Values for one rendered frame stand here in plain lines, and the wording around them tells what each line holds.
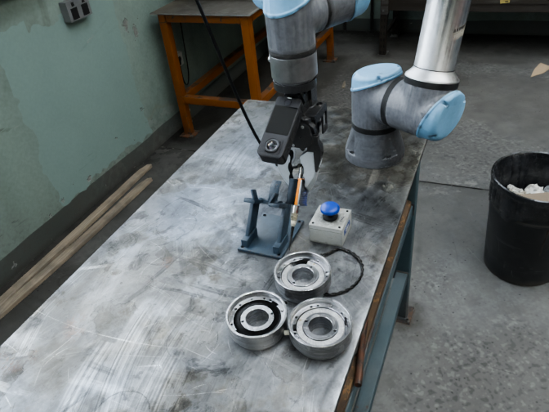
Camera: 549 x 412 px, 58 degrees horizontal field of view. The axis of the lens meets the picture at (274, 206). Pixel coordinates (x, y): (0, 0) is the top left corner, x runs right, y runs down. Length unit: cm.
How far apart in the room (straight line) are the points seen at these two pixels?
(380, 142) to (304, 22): 54
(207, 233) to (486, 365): 113
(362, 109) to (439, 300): 104
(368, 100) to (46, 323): 82
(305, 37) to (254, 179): 55
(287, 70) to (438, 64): 42
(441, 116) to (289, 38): 45
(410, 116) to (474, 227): 134
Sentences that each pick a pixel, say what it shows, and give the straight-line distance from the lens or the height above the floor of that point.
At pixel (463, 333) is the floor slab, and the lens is 196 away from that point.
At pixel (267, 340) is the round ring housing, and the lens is 84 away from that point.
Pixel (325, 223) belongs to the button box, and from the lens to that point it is 102.
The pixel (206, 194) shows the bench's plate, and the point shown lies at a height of 80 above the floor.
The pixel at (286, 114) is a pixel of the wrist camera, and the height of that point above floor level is 112.
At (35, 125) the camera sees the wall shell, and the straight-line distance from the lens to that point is 253.
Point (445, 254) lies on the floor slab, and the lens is 224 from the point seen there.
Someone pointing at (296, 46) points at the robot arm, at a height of 123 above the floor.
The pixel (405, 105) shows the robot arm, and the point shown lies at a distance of 114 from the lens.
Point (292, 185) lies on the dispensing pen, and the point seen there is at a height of 98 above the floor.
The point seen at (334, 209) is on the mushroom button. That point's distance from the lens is 101.
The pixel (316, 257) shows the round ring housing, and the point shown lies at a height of 83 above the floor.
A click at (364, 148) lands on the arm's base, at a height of 85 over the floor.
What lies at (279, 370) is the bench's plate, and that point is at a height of 80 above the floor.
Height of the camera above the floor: 148
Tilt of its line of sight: 36 degrees down
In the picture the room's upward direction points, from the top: 7 degrees counter-clockwise
